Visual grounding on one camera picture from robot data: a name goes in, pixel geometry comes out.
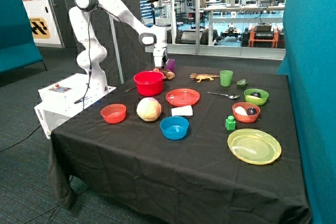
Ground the large red bowl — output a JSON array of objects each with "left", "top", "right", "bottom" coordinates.
[{"left": 133, "top": 71, "right": 164, "bottom": 97}]

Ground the purple plastic cup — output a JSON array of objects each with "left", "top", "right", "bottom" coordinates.
[{"left": 165, "top": 59, "right": 175, "bottom": 72}]

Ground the white egg in orange bowl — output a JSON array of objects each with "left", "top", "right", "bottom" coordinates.
[{"left": 234, "top": 106, "right": 247, "bottom": 116}]

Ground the green toy pepper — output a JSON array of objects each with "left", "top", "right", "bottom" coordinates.
[{"left": 236, "top": 79, "right": 248, "bottom": 88}]

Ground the green plastic bowl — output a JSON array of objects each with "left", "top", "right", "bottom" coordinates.
[{"left": 244, "top": 88, "right": 269, "bottom": 106}]

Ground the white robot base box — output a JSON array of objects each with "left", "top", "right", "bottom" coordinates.
[{"left": 34, "top": 73, "right": 115, "bottom": 139}]

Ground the small orange bowl left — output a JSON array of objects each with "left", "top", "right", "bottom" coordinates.
[{"left": 100, "top": 104, "right": 127, "bottom": 124}]

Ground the pastel plush ball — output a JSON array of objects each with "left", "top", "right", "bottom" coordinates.
[{"left": 137, "top": 97, "right": 162, "bottom": 122}]

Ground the blue plastic bowl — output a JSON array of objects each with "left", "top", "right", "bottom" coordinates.
[{"left": 160, "top": 116, "right": 189, "bottom": 140}]

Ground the small orange bowl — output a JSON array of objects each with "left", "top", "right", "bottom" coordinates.
[
  {"left": 232, "top": 102, "right": 260, "bottom": 123},
  {"left": 100, "top": 104, "right": 127, "bottom": 124}
]

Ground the white folded cloth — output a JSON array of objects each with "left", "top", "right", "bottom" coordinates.
[{"left": 171, "top": 105, "right": 193, "bottom": 116}]

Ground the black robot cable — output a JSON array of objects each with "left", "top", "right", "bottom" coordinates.
[{"left": 73, "top": 6, "right": 155, "bottom": 111}]

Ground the green toy block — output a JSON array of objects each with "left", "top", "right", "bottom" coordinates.
[{"left": 225, "top": 115, "right": 236, "bottom": 131}]

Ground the green plastic cup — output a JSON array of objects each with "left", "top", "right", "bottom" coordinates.
[{"left": 220, "top": 70, "right": 233, "bottom": 87}]

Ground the yellow plastic plate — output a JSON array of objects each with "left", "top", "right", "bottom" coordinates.
[{"left": 227, "top": 129, "right": 282, "bottom": 165}]

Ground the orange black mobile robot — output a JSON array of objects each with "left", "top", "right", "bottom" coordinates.
[{"left": 248, "top": 23, "right": 279, "bottom": 48}]

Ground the yellow black warning sign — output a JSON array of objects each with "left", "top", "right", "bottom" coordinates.
[{"left": 29, "top": 17, "right": 50, "bottom": 39}]

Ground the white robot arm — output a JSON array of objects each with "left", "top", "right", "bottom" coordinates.
[{"left": 69, "top": 0, "right": 167, "bottom": 94}]

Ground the black tablecloth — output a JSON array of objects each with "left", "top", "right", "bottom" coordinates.
[{"left": 48, "top": 66, "right": 312, "bottom": 223}]

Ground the brown teddy bear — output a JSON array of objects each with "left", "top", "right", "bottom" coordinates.
[{"left": 153, "top": 68, "right": 175, "bottom": 80}]

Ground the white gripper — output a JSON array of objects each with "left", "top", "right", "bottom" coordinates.
[{"left": 153, "top": 48, "right": 167, "bottom": 68}]

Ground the dark plum in orange bowl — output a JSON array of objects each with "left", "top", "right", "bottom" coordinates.
[{"left": 246, "top": 107, "right": 257, "bottom": 115}]

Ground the brown toy lizard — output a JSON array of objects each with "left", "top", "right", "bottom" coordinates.
[{"left": 190, "top": 73, "right": 220, "bottom": 83}]

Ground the orange red plastic plate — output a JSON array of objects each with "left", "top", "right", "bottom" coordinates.
[{"left": 166, "top": 88, "right": 200, "bottom": 107}]

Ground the dark plum in green bowl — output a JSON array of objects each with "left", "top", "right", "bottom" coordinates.
[{"left": 250, "top": 91, "right": 261, "bottom": 98}]

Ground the small orange bowl right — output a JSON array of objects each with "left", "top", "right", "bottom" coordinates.
[{"left": 232, "top": 102, "right": 260, "bottom": 123}]

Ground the metal spoon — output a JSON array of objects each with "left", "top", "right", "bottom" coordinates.
[{"left": 207, "top": 91, "right": 240, "bottom": 99}]

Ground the teal partition panel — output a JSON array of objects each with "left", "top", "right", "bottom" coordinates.
[{"left": 278, "top": 0, "right": 335, "bottom": 223}]

